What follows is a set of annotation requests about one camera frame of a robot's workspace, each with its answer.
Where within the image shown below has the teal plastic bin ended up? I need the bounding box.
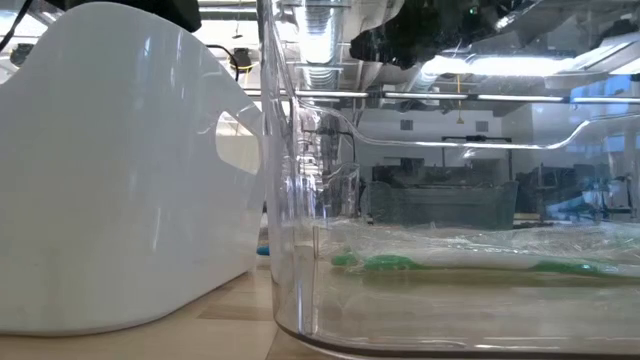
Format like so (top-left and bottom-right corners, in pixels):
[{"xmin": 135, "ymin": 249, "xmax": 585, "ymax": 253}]
[{"xmin": 367, "ymin": 179, "xmax": 520, "ymax": 231}]

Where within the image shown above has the green white toothbrush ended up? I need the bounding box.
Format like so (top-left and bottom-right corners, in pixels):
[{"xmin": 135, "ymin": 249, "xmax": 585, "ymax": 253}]
[{"xmin": 362, "ymin": 253, "xmax": 640, "ymax": 280}]

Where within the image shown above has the white plastic bin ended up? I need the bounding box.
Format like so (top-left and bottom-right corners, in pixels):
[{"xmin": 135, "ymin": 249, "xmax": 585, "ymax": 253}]
[{"xmin": 0, "ymin": 1, "xmax": 267, "ymax": 337}]

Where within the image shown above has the black ceiling-hung device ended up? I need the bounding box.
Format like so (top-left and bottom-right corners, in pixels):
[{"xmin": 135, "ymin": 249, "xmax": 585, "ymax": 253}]
[
  {"xmin": 8, "ymin": 42, "xmax": 37, "ymax": 67},
  {"xmin": 232, "ymin": 46, "xmax": 255, "ymax": 75}
]

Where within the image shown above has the grey horizontal rail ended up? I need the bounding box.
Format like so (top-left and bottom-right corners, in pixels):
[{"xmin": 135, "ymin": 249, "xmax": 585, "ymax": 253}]
[{"xmin": 244, "ymin": 88, "xmax": 640, "ymax": 105}]

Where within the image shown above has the yellow hanging cord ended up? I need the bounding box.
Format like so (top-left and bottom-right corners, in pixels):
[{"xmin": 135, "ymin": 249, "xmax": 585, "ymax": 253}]
[{"xmin": 453, "ymin": 73, "xmax": 465, "ymax": 125}]

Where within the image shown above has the silver ventilation duct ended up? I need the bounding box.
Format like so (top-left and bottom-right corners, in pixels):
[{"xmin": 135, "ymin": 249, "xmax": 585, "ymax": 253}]
[{"xmin": 294, "ymin": 2, "xmax": 346, "ymax": 94}]

